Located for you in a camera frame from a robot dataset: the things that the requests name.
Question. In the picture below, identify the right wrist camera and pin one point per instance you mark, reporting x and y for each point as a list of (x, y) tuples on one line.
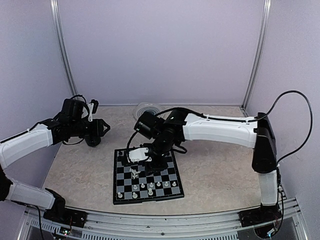
[(140, 154)]

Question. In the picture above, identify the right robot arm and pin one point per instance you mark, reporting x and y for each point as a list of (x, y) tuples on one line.
[(173, 126)]

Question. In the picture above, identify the front aluminium rail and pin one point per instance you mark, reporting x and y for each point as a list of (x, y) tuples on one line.
[(100, 225)]

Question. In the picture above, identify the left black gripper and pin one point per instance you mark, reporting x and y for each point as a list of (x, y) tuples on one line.
[(97, 130)]

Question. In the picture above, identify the white bishop piece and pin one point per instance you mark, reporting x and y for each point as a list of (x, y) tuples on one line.
[(134, 173)]

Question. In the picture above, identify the black plastic cup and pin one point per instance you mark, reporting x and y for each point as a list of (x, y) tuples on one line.
[(92, 141)]

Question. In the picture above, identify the left aluminium frame post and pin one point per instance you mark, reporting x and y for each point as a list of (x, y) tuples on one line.
[(54, 5)]

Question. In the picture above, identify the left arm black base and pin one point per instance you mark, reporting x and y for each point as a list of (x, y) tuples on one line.
[(60, 214)]

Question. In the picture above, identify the aluminium frame post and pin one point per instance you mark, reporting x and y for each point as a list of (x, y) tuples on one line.
[(54, 5), (257, 56)]

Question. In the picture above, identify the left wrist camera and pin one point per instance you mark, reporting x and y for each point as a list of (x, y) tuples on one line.
[(92, 109)]

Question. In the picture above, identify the black white chess board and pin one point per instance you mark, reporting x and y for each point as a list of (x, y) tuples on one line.
[(122, 181)]

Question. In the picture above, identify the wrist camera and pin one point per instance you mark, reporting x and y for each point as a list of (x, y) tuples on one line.
[(140, 154), (92, 109)]

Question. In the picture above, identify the right aluminium frame post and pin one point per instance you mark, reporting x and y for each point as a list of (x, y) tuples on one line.
[(257, 56)]

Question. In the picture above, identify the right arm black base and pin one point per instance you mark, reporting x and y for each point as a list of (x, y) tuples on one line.
[(259, 215)]

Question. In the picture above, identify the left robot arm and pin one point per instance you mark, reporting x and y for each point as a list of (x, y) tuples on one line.
[(75, 120)]

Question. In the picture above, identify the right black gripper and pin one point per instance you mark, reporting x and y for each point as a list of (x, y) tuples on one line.
[(156, 166)]

